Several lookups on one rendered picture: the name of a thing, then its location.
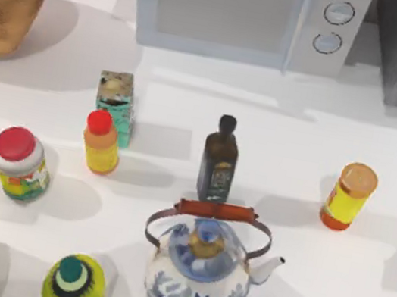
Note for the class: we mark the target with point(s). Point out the dark olive oil bottle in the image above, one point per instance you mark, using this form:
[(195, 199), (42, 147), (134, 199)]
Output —
[(218, 167)]

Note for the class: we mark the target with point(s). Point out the teal printed carton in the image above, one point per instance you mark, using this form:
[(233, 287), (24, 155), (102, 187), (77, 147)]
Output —
[(117, 97)]

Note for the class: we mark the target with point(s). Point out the orange bottle with red cap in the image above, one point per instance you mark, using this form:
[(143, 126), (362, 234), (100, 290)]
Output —
[(100, 148)]

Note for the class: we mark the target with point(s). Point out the blue and white teapot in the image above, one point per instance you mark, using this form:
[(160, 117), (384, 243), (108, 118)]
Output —
[(198, 283)]

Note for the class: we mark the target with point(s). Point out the pale microwave oven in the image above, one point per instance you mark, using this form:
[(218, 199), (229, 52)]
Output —
[(223, 10)]

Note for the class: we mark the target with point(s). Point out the yellow and orange canister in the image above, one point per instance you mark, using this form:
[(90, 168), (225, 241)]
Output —
[(349, 198)]

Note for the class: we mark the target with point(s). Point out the microwave knob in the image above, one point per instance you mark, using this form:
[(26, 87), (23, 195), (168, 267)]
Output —
[(327, 42), (339, 11)]

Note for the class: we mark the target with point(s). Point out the white jar with red lid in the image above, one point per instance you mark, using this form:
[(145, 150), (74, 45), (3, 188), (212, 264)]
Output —
[(22, 167)]

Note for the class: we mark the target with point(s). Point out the yellow bottle with green cap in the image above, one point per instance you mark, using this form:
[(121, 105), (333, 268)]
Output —
[(76, 284)]

